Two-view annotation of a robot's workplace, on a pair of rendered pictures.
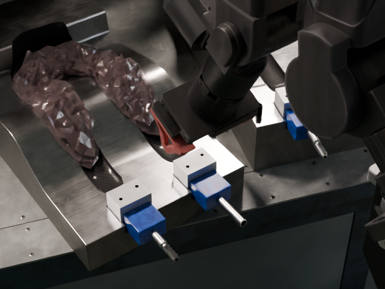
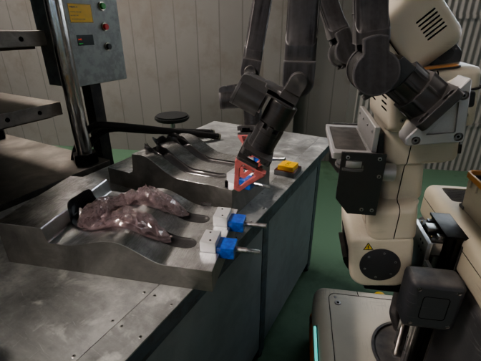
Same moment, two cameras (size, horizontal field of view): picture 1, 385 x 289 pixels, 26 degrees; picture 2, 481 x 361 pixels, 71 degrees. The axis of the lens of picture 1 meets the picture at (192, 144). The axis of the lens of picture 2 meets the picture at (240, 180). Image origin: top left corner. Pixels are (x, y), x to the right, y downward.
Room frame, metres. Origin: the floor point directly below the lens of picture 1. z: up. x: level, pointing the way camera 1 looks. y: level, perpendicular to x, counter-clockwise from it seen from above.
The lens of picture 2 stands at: (0.28, 0.47, 1.31)
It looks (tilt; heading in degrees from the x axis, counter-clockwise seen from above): 25 degrees down; 316
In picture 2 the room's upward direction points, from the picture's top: straight up
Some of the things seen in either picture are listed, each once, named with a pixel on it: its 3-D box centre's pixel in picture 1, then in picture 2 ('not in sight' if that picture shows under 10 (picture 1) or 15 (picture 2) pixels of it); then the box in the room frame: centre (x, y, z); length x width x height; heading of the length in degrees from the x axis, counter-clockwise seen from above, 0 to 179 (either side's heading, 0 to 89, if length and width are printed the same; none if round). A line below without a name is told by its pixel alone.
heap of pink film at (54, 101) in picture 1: (82, 84); (130, 208); (0.99, 0.17, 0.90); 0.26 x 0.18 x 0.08; 35
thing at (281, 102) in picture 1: (306, 127); (250, 183); (0.90, -0.16, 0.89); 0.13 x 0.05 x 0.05; 17
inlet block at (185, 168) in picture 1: (214, 194); (240, 223); (0.80, -0.03, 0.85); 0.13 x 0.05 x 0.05; 35
